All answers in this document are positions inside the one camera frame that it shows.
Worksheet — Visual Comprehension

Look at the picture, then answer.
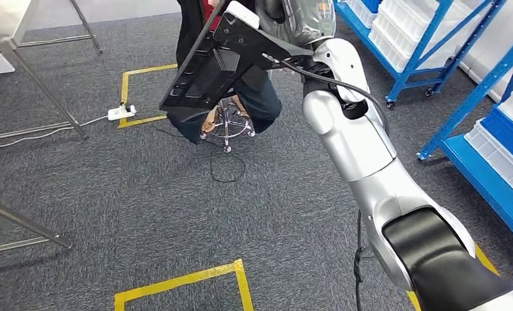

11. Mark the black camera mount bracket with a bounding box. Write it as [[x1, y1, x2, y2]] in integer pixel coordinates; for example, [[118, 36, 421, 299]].
[[212, 12, 316, 73]]

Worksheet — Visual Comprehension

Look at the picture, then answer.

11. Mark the blue steel shelf rack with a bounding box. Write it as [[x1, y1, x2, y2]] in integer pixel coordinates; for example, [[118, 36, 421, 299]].
[[416, 25, 513, 255], [332, 0, 509, 109]]

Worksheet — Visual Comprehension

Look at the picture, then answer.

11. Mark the white power strip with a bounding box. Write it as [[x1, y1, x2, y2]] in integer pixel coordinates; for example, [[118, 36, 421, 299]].
[[106, 104, 137, 122]]

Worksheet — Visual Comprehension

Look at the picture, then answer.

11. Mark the white power cable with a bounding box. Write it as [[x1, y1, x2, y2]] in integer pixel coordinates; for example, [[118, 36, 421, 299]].
[[0, 114, 111, 153]]

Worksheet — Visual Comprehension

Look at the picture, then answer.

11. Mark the black knotted hanging cable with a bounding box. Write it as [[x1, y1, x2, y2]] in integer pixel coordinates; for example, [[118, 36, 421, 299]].
[[352, 209, 365, 311]]

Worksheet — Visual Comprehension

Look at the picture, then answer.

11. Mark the black plastic car part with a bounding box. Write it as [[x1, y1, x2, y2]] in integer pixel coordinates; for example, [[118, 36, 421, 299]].
[[159, 0, 249, 124]]

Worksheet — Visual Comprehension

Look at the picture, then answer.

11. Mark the person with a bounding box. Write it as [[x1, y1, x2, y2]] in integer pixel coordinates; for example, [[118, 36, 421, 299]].
[[165, 0, 283, 146]]

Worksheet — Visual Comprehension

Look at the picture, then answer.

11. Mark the yellow floor tape square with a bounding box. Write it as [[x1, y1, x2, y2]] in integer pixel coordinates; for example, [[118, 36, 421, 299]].
[[113, 258, 256, 311]]

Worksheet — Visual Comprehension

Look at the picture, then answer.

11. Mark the blue plastic bin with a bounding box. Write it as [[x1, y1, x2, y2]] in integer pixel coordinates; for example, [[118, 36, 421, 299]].
[[360, 0, 385, 14], [480, 102, 513, 174]]

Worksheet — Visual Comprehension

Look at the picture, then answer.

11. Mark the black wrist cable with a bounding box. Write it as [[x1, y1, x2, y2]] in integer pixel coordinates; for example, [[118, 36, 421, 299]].
[[261, 52, 391, 135]]

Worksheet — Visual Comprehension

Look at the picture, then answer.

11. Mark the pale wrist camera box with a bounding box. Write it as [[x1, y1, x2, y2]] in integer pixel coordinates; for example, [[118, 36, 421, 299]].
[[225, 0, 261, 31]]

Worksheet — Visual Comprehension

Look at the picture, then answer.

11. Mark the black floor cable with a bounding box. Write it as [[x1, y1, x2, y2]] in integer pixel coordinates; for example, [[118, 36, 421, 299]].
[[152, 123, 247, 184]]

